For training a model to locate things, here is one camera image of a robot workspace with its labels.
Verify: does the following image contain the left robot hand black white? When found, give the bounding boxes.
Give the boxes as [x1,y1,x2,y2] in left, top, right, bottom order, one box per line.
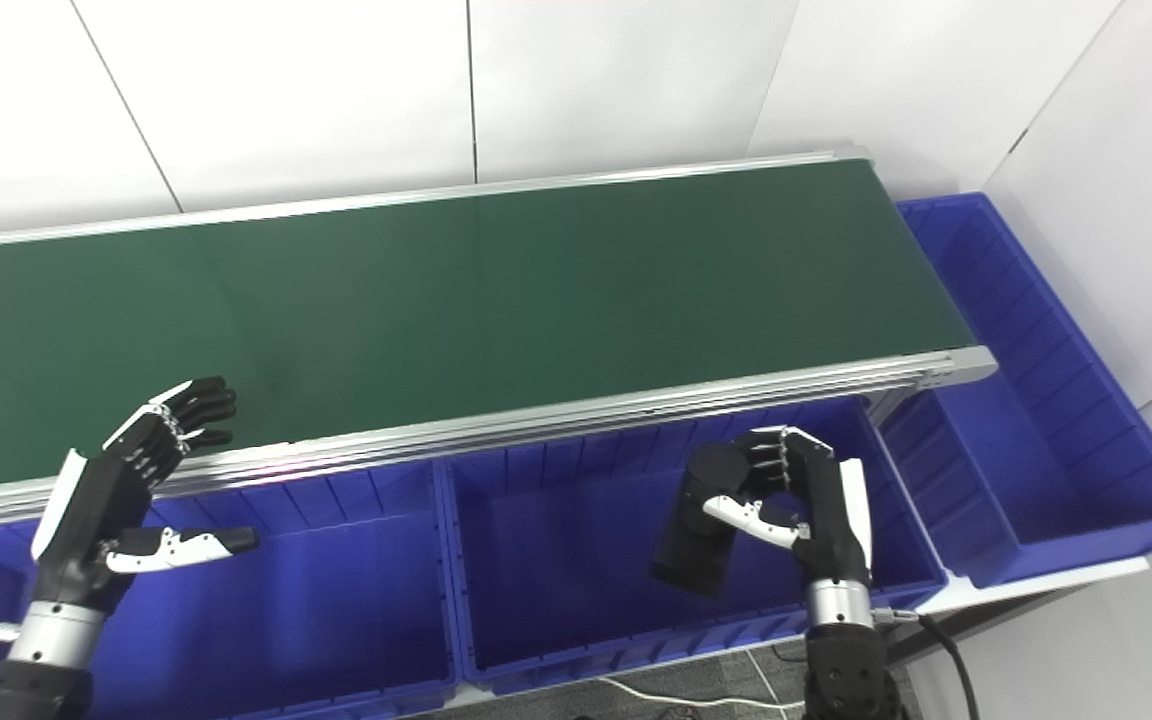
[31,376,262,611]

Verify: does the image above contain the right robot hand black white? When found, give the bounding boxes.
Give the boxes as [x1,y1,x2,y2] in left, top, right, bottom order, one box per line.
[701,426,875,593]

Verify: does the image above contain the black cylinder-on-block part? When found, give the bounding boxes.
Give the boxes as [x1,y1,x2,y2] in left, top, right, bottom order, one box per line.
[648,442,787,599]

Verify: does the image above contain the long blue plastic bin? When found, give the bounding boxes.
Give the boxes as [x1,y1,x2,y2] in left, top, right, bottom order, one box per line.
[881,192,1152,589]

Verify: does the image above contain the green conveyor belt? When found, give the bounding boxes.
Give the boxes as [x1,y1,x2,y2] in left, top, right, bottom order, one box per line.
[0,160,977,493]
[0,148,999,536]

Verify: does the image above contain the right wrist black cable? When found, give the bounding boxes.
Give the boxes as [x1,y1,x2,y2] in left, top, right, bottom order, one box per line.
[871,603,982,720]

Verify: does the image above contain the white floor cable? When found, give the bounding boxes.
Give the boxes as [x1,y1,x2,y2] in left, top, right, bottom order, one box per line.
[596,675,807,713]

